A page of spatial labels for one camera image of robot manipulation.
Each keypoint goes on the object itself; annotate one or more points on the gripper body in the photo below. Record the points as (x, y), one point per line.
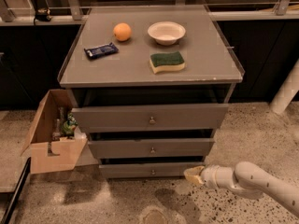
(207, 174)

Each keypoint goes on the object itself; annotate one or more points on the grey bottom drawer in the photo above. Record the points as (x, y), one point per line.
(146, 170)

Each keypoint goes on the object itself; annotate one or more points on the grey drawer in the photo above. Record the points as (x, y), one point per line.
(140, 118)
(148, 148)
(146, 170)

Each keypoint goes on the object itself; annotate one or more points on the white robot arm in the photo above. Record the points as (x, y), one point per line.
(246, 179)

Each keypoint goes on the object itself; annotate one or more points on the grey middle drawer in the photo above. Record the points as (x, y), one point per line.
(148, 148)

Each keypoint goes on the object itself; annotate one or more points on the grey top drawer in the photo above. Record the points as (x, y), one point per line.
(140, 118)

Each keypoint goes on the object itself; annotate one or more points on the grey drawer cabinet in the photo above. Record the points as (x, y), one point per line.
(126, 78)

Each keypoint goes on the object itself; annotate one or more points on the green yellow sponge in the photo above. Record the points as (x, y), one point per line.
(166, 62)

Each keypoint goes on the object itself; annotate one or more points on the green crumpled bag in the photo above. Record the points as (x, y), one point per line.
(69, 125)

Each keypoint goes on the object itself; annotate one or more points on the clear bottle in box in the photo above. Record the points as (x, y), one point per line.
(56, 134)

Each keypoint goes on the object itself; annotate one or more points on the white paper bowl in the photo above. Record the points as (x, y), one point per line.
(166, 33)

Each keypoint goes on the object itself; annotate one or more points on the brown cardboard box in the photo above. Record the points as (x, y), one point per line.
(47, 155)

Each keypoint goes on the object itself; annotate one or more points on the blue snack bar wrapper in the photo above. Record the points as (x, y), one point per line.
(101, 51)

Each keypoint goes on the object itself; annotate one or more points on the orange fruit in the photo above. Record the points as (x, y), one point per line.
(122, 32)

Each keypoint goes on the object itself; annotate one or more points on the black floor bar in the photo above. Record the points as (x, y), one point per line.
(16, 193)

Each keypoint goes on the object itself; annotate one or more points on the black device on ledge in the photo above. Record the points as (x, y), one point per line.
(43, 14)

